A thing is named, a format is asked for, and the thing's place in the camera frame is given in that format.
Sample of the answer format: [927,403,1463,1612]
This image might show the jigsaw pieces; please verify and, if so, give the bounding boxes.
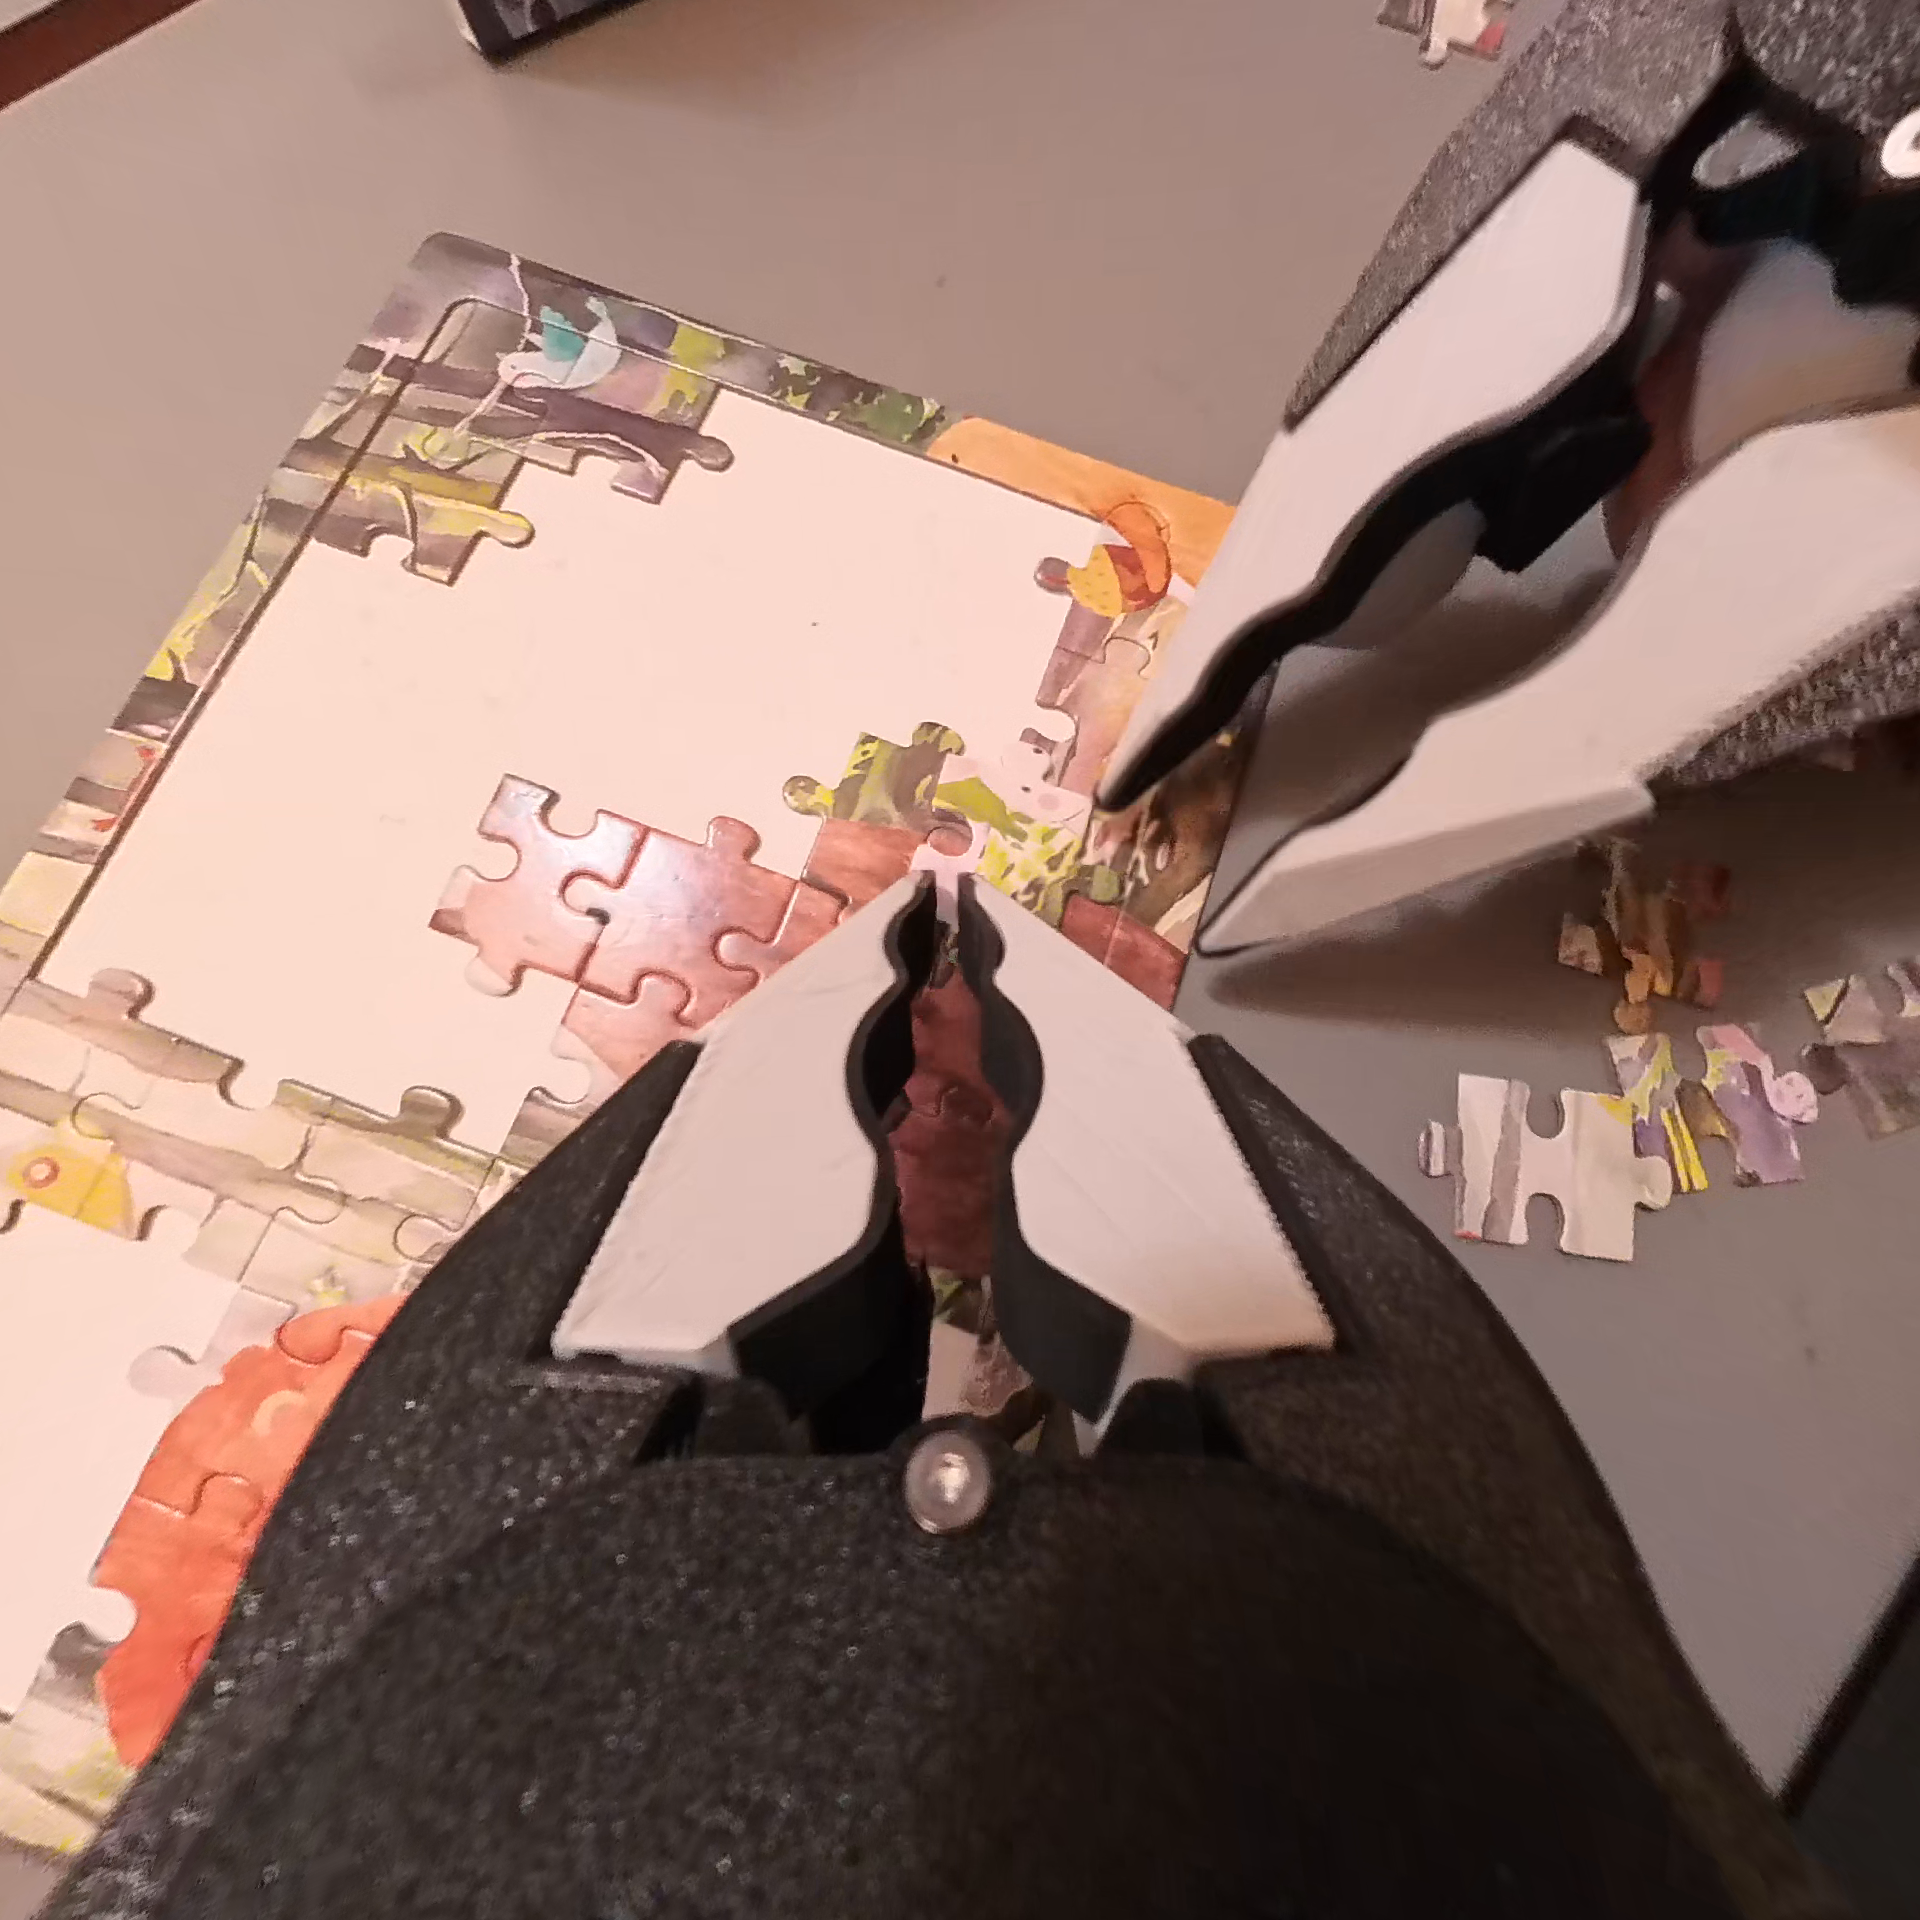
[1377,0,1920,1266]

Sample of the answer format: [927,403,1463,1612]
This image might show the brown green puzzle piece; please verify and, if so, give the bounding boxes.
[781,720,985,910]

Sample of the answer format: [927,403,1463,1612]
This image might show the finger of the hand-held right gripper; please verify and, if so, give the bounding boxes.
[1193,405,1920,961]
[1095,134,1661,812]

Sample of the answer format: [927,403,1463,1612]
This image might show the pink green puzzle piece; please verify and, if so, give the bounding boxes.
[919,743,1095,902]

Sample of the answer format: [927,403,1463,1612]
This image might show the jigsaw puzzle frame board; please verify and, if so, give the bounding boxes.
[0,232,1281,1863]

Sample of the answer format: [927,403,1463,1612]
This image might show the illustrated puzzle box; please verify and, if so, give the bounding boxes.
[454,0,650,63]

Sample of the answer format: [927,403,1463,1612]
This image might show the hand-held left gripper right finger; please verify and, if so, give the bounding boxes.
[956,872,1339,1455]

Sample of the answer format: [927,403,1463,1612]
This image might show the assembled orange lion pieces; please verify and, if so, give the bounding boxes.
[86,1291,415,1773]

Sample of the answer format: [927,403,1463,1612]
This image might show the acorn print puzzle piece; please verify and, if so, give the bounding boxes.
[1035,503,1188,621]

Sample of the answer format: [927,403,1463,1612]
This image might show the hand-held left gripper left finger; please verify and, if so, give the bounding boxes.
[548,872,944,1390]

